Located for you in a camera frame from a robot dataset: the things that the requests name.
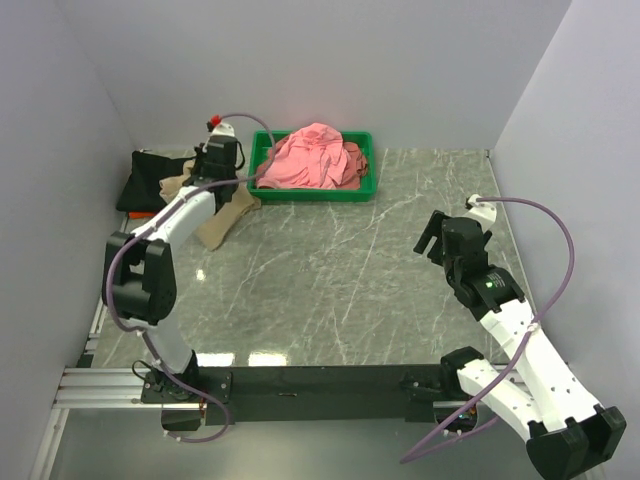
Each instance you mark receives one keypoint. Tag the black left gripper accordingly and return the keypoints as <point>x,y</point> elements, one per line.
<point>200,154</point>

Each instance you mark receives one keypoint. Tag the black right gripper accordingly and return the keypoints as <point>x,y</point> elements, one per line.
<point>434,227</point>

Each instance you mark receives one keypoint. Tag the beige t shirt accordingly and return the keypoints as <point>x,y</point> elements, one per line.
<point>213,231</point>

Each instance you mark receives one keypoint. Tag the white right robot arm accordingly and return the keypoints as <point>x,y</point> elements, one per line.
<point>566,429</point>

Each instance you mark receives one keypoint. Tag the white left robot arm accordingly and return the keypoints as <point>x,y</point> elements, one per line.
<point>139,283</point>

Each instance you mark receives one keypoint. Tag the green plastic bin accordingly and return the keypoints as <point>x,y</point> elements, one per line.
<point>368,184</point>

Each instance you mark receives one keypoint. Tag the black folded t shirt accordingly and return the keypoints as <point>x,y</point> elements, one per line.
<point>141,192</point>

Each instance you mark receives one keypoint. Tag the pink t shirt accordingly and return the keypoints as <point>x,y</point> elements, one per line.
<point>314,134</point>

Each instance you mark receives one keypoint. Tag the orange folded t shirt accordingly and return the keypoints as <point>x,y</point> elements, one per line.
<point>140,215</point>

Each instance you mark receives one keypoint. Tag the dusty rose t shirt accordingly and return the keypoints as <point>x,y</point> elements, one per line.
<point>358,162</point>

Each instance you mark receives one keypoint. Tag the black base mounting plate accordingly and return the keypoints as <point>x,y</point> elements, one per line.
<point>299,393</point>

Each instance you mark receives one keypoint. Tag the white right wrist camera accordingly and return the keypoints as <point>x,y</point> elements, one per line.
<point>485,213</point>

